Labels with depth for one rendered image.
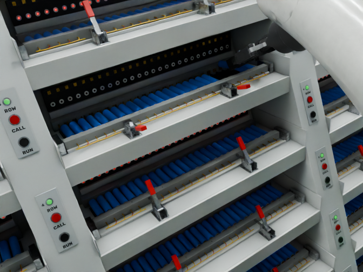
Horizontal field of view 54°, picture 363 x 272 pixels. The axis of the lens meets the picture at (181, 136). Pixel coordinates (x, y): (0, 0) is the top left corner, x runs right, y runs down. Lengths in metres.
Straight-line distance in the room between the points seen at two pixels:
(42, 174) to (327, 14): 0.54
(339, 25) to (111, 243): 0.60
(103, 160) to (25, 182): 0.15
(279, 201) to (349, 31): 0.71
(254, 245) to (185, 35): 0.57
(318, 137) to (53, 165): 0.70
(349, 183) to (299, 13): 0.79
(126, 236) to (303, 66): 0.63
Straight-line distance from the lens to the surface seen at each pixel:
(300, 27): 0.52
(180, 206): 0.85
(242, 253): 0.99
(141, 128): 0.70
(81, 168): 0.73
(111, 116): 0.83
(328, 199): 1.14
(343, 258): 1.25
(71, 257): 0.77
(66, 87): 0.87
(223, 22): 0.88
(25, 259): 0.83
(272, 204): 1.09
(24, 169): 0.71
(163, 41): 0.80
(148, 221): 0.83
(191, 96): 0.86
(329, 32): 0.48
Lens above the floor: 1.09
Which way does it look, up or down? 13 degrees down
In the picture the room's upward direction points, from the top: 17 degrees counter-clockwise
